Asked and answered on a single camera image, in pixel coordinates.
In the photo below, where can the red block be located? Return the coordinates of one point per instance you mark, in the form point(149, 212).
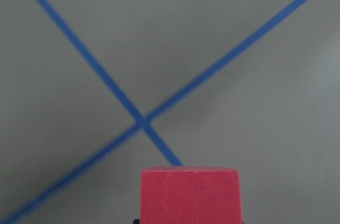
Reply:
point(187, 194)

